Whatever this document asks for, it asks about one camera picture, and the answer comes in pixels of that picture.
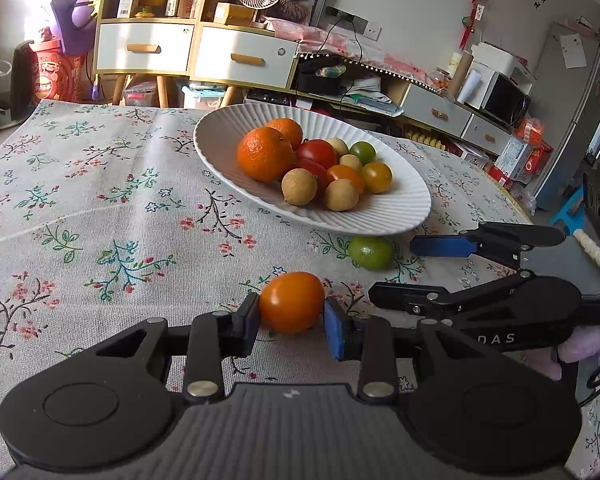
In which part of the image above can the floral tablecloth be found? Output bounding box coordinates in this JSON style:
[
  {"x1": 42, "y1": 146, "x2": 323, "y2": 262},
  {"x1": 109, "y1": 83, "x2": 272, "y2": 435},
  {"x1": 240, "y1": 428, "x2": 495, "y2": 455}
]
[{"x1": 0, "y1": 97, "x2": 600, "y2": 480}]

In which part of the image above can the blue stool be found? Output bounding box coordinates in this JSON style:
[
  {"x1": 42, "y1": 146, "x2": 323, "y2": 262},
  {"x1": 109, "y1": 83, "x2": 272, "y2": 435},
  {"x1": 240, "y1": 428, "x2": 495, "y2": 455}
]
[{"x1": 550, "y1": 185, "x2": 588, "y2": 236}]

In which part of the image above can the white appliance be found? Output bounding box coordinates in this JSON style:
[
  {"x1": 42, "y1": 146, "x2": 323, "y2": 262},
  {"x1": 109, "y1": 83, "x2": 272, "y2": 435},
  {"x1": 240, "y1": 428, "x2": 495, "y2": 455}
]
[{"x1": 467, "y1": 42, "x2": 536, "y2": 81}]

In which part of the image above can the pile of papers and bags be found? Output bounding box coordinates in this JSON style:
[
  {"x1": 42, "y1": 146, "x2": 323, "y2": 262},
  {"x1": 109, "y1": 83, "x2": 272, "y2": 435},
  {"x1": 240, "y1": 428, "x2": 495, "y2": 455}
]
[{"x1": 342, "y1": 87, "x2": 403, "y2": 118}]

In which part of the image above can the mandarin orange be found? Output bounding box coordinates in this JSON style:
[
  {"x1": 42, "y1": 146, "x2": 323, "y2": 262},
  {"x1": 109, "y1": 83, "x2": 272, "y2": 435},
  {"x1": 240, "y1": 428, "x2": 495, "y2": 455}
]
[
  {"x1": 237, "y1": 127, "x2": 297, "y2": 183},
  {"x1": 266, "y1": 118, "x2": 304, "y2": 151}
]

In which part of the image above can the pink floral cloth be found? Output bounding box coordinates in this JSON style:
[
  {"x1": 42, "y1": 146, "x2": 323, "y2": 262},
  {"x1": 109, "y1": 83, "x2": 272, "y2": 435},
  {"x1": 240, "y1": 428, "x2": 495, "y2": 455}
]
[{"x1": 265, "y1": 16, "x2": 448, "y2": 92}]

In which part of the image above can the white cabinet drawer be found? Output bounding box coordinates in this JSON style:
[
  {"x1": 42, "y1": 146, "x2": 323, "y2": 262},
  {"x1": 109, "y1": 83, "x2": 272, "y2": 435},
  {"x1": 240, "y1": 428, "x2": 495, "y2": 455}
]
[{"x1": 98, "y1": 22, "x2": 195, "y2": 73}]

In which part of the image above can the white drawer with round sticker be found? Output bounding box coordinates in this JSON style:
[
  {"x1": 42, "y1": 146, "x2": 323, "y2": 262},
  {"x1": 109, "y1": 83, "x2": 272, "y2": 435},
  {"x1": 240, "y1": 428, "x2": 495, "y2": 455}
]
[{"x1": 195, "y1": 26, "x2": 299, "y2": 90}]

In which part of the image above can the red tomato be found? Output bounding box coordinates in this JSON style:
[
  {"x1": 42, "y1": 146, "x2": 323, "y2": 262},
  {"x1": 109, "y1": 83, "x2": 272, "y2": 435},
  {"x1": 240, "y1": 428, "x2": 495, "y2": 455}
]
[
  {"x1": 296, "y1": 139, "x2": 338, "y2": 170},
  {"x1": 297, "y1": 159, "x2": 331, "y2": 196}
]

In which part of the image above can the white ribbed plate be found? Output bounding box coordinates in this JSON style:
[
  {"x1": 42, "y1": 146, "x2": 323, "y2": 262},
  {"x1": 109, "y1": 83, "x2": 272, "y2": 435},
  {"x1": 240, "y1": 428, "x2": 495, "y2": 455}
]
[{"x1": 193, "y1": 104, "x2": 432, "y2": 237}]

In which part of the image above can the black microwave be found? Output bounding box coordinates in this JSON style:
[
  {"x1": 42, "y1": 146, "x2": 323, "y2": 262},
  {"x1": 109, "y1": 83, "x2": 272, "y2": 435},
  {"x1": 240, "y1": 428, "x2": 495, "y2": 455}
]
[{"x1": 480, "y1": 71, "x2": 532, "y2": 128}]

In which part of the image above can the wooden tissue box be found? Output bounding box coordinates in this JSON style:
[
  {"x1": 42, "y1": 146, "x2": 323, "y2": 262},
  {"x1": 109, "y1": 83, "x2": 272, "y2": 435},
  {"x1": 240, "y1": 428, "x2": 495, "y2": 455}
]
[{"x1": 213, "y1": 2, "x2": 256, "y2": 27}]

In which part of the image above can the yellow-green tomato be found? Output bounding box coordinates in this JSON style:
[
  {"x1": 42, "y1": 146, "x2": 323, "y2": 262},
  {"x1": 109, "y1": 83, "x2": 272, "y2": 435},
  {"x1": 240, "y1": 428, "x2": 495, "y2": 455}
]
[{"x1": 360, "y1": 161, "x2": 394, "y2": 194}]

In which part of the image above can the red printed bucket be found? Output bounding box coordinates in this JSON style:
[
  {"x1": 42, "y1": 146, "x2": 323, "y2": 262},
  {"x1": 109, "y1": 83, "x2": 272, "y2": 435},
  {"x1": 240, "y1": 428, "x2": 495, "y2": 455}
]
[{"x1": 28, "y1": 40, "x2": 86, "y2": 103}]

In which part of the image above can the pile of snack packages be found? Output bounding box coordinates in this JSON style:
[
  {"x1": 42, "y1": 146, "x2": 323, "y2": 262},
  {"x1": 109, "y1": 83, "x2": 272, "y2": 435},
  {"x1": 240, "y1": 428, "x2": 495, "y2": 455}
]
[{"x1": 490, "y1": 117, "x2": 553, "y2": 188}]

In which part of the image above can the green tomato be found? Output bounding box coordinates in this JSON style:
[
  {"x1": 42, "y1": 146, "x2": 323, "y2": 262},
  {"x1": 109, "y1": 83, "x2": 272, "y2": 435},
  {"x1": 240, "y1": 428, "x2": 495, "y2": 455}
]
[
  {"x1": 349, "y1": 141, "x2": 377, "y2": 165},
  {"x1": 349, "y1": 236, "x2": 395, "y2": 268}
]

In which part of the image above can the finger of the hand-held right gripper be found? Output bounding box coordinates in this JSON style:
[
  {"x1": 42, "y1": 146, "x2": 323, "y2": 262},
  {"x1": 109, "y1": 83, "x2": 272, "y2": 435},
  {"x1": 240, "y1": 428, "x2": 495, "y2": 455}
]
[
  {"x1": 369, "y1": 269, "x2": 538, "y2": 329},
  {"x1": 410, "y1": 222, "x2": 566, "y2": 267}
]

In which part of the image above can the silver refrigerator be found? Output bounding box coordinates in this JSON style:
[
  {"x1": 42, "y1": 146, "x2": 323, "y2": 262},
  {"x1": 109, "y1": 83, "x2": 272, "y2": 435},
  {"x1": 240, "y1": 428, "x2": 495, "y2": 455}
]
[{"x1": 530, "y1": 22, "x2": 600, "y2": 211}]

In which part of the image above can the black flat appliance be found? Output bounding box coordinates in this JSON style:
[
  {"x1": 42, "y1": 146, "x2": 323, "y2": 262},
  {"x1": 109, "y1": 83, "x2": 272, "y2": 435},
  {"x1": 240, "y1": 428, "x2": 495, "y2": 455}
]
[{"x1": 11, "y1": 40, "x2": 41, "y2": 121}]

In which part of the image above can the row of yellow pieces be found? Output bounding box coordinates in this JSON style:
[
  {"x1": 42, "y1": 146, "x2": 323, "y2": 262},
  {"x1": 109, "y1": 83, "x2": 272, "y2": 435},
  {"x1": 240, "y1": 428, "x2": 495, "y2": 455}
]
[{"x1": 405, "y1": 130, "x2": 446, "y2": 151}]

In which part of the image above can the narrow low cabinet drawer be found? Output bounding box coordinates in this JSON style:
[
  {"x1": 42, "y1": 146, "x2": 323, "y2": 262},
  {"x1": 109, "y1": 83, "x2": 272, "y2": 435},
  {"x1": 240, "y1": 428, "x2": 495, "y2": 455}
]
[{"x1": 462, "y1": 115, "x2": 512, "y2": 148}]

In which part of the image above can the cardboard tube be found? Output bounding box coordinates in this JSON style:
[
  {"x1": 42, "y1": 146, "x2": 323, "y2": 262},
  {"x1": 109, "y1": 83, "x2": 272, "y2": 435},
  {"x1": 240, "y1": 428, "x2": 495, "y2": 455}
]
[{"x1": 447, "y1": 50, "x2": 473, "y2": 98}]

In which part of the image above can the black socket cable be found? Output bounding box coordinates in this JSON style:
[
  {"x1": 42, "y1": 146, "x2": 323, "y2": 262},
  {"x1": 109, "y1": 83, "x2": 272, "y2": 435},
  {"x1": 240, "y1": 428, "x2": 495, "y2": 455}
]
[{"x1": 325, "y1": 12, "x2": 365, "y2": 98}]

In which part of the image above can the clear storage box blue lid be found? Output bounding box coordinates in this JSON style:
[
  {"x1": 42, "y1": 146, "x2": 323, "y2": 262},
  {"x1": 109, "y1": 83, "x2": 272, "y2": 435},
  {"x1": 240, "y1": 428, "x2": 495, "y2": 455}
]
[{"x1": 180, "y1": 85, "x2": 226, "y2": 110}]

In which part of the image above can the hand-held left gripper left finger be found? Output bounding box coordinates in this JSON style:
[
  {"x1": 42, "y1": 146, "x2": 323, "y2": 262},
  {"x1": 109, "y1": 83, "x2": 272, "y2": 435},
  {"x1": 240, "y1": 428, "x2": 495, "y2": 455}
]
[{"x1": 95, "y1": 292, "x2": 260, "y2": 405}]

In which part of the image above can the low wooden cabinet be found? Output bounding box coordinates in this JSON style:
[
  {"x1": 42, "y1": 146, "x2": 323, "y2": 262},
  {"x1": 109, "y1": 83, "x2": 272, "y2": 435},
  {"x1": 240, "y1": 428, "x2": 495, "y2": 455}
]
[{"x1": 290, "y1": 67, "x2": 513, "y2": 150}]

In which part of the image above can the black bag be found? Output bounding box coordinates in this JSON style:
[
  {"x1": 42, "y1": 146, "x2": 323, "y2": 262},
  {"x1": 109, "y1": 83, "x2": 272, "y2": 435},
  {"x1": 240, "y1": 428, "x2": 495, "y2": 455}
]
[{"x1": 297, "y1": 55, "x2": 348, "y2": 96}]

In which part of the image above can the white fuzzy cord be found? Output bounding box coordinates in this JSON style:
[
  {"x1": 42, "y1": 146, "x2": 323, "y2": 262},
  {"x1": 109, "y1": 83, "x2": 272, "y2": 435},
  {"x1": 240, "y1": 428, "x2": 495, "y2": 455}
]
[{"x1": 575, "y1": 230, "x2": 600, "y2": 277}]

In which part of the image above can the orange tomato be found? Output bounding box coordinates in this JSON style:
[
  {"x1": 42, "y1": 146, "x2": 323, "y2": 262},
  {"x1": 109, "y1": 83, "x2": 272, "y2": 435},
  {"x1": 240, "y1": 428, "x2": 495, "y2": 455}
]
[
  {"x1": 259, "y1": 271, "x2": 326, "y2": 336},
  {"x1": 326, "y1": 165, "x2": 365, "y2": 196}
]

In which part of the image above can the red hanging ornament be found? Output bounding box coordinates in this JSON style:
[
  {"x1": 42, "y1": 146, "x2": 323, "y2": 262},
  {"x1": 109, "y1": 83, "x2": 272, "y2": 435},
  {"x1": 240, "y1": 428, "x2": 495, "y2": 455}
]
[{"x1": 460, "y1": 0, "x2": 496, "y2": 51}]

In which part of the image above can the dark wall socket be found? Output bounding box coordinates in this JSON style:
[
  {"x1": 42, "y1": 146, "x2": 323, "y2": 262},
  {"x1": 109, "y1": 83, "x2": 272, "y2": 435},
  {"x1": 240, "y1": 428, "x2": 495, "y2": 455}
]
[{"x1": 325, "y1": 6, "x2": 368, "y2": 36}]

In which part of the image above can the purple plush toy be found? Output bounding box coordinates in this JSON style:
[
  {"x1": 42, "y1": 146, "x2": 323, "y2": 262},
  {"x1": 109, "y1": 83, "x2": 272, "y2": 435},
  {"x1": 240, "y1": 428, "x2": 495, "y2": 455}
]
[{"x1": 50, "y1": 0, "x2": 101, "y2": 56}]

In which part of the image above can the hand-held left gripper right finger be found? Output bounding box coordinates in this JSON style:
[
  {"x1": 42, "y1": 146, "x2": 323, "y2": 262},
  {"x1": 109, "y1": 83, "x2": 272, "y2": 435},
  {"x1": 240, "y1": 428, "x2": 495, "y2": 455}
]
[{"x1": 324, "y1": 296, "x2": 486, "y2": 403}]

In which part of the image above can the wide low cabinet drawer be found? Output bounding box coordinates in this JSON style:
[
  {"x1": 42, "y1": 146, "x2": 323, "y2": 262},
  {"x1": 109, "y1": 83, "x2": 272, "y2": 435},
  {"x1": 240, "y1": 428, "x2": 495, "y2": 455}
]
[{"x1": 409, "y1": 84, "x2": 473, "y2": 138}]

